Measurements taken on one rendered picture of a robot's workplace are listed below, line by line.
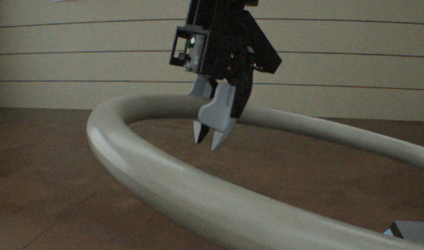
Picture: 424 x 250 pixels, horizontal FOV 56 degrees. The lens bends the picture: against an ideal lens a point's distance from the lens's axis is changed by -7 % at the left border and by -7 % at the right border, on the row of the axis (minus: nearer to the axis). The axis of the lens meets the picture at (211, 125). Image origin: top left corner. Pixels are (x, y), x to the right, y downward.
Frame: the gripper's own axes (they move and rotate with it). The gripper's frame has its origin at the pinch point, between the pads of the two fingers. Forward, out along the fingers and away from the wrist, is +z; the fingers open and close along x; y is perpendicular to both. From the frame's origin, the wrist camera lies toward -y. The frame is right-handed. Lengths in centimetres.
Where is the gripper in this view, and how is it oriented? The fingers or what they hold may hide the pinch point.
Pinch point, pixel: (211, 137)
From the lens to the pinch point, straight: 58.5
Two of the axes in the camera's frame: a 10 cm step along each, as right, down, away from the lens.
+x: 6.2, 2.7, -7.4
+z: -2.2, 9.6, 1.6
